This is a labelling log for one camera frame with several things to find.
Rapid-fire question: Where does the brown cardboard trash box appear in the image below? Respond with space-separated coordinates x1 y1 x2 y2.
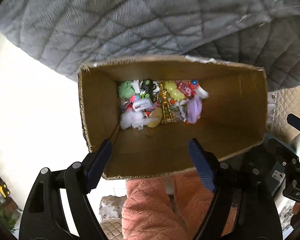
78 56 267 180

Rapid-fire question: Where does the purple plastic toy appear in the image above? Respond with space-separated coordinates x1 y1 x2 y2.
186 97 202 124

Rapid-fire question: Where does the gold giraffe toy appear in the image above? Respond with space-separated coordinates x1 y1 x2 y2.
158 81 174 124

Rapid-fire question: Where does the grey quilted table cover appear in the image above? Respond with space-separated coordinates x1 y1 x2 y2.
0 0 300 91

